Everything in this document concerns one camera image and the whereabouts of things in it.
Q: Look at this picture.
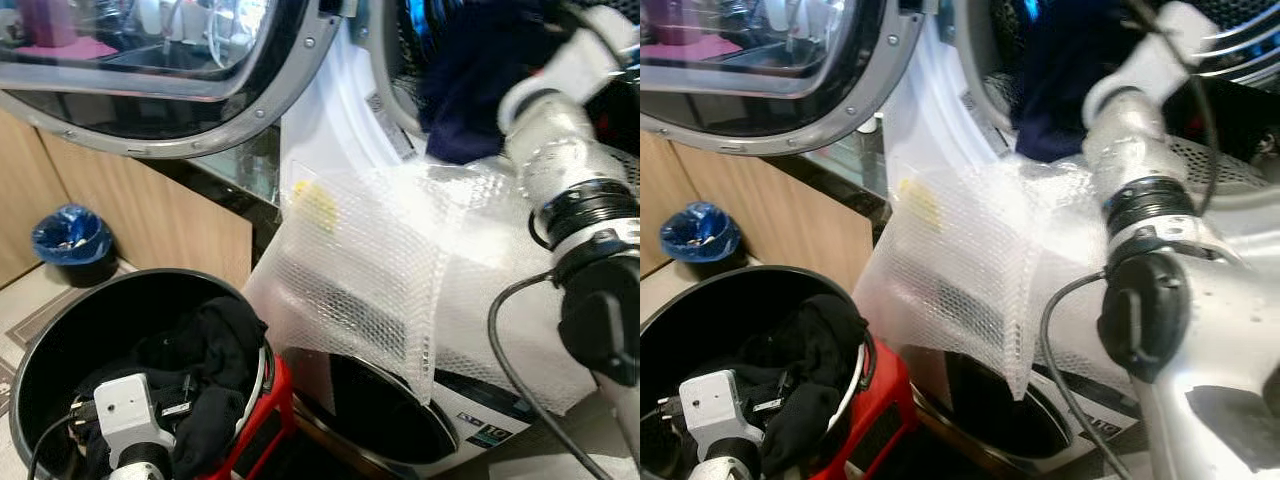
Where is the black garment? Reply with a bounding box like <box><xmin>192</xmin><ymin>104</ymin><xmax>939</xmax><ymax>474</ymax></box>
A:
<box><xmin>72</xmin><ymin>294</ymin><xmax>268</xmax><ymax>480</ymax></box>
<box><xmin>698</xmin><ymin>292</ymin><xmax>870</xmax><ymax>477</ymax></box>

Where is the navy blue garment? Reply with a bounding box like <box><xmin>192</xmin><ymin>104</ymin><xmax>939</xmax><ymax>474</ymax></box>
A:
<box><xmin>417</xmin><ymin>0</ymin><xmax>563</xmax><ymax>167</ymax></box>
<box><xmin>1009</xmin><ymin>0</ymin><xmax>1143</xmax><ymax>165</ymax></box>

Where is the red plastic stool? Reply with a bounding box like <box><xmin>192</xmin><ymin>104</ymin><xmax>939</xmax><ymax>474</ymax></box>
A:
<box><xmin>203</xmin><ymin>354</ymin><xmax>298</xmax><ymax>480</ymax></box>
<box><xmin>818</xmin><ymin>340</ymin><xmax>918</xmax><ymax>480</ymax></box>

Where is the black round laundry bucket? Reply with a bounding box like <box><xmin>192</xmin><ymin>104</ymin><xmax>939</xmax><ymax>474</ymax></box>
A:
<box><xmin>9</xmin><ymin>267</ymin><xmax>277</xmax><ymax>480</ymax></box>
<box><xmin>640</xmin><ymin>264</ymin><xmax>877</xmax><ymax>480</ymax></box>

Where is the brown-bordered floor mat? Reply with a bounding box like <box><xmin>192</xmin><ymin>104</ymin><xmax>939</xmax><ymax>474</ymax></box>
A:
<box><xmin>4</xmin><ymin>284</ymin><xmax>87</xmax><ymax>347</ymax></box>

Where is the black bin with blue bag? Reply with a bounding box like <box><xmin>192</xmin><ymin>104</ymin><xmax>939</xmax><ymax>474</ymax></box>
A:
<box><xmin>659</xmin><ymin>201</ymin><xmax>742</xmax><ymax>267</ymax></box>
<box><xmin>31</xmin><ymin>204</ymin><xmax>120</xmax><ymax>290</ymax></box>

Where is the wooden cabinet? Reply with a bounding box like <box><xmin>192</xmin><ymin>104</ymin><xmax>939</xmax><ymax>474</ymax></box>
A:
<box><xmin>0</xmin><ymin>108</ymin><xmax>255</xmax><ymax>293</ymax></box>
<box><xmin>640</xmin><ymin>128</ymin><xmax>873</xmax><ymax>291</ymax></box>

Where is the clear bubble wrap sheet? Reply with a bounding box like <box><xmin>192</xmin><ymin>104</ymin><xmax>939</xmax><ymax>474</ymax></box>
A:
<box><xmin>244</xmin><ymin>160</ymin><xmax>603</xmax><ymax>417</ymax></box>
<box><xmin>853</xmin><ymin>158</ymin><xmax>1136</xmax><ymax>403</ymax></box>

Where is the yellow sticker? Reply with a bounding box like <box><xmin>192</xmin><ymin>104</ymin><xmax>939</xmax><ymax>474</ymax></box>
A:
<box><xmin>896</xmin><ymin>177</ymin><xmax>947</xmax><ymax>234</ymax></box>
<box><xmin>289</xmin><ymin>179</ymin><xmax>340</xmax><ymax>234</ymax></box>

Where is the grey perforated lint filter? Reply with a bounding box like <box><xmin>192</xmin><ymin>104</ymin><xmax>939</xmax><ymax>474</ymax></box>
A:
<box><xmin>600</xmin><ymin>148</ymin><xmax>641</xmax><ymax>189</ymax></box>
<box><xmin>1168</xmin><ymin>135</ymin><xmax>1273</xmax><ymax>193</ymax></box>

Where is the white tumble dryer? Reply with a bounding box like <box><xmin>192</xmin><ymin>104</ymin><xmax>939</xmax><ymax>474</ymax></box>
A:
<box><xmin>278</xmin><ymin>0</ymin><xmax>641</xmax><ymax>421</ymax></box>
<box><xmin>880</xmin><ymin>0</ymin><xmax>1280</xmax><ymax>401</ymax></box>

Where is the grey-rimmed glass dryer door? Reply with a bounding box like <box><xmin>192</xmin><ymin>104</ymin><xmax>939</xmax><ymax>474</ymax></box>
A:
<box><xmin>640</xmin><ymin>0</ymin><xmax>927</xmax><ymax>158</ymax></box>
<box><xmin>0</xmin><ymin>0</ymin><xmax>347</xmax><ymax>161</ymax></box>

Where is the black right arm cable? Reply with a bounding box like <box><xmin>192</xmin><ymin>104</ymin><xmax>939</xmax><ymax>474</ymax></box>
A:
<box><xmin>1039</xmin><ymin>268</ymin><xmax>1138</xmax><ymax>480</ymax></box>
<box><xmin>487</xmin><ymin>268</ymin><xmax>613</xmax><ymax>480</ymax></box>

